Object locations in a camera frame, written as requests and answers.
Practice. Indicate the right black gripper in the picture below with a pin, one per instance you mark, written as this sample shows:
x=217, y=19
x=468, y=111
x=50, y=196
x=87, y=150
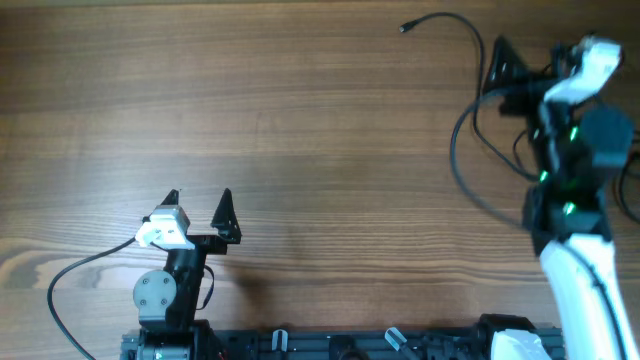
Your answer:
x=514, y=71

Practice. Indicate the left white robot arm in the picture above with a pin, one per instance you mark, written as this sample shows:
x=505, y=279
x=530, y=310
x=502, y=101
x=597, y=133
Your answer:
x=167, y=299

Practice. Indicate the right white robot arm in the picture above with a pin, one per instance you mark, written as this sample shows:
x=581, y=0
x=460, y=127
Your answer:
x=565, y=211

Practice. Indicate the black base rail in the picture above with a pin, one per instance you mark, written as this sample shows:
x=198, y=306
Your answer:
x=445, y=344

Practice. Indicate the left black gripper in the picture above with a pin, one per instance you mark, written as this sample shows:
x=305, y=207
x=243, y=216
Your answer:
x=226, y=228

